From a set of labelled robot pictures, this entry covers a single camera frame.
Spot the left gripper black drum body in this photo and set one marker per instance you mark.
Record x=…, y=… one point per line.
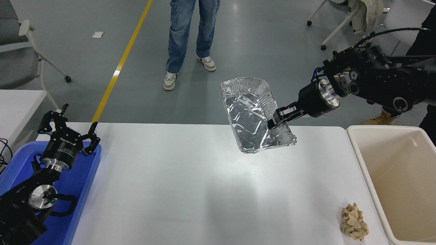
x=63, y=151

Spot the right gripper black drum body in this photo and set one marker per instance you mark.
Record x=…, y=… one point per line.
x=311, y=100

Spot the crinkled silver foil tray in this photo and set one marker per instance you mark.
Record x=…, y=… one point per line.
x=248, y=112

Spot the tan paper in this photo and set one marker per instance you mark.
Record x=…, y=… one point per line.
x=354, y=223

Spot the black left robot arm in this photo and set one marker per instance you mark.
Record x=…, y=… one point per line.
x=17, y=221

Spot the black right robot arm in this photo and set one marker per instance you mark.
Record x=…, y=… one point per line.
x=385, y=81

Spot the blue plastic tray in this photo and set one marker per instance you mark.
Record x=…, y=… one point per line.
x=83, y=177

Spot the white table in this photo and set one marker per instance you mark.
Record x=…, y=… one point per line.
x=17, y=105

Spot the white-framed wheeled chair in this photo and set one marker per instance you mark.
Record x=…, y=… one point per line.
x=323, y=47

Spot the grey office chair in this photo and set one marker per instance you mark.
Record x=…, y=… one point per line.
x=17, y=64

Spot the large pale plastic bin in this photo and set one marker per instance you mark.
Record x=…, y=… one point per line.
x=374, y=149

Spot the beige jacket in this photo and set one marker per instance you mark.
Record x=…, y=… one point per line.
x=368, y=13

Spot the person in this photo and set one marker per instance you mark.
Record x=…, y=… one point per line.
x=430, y=122
x=180, y=37

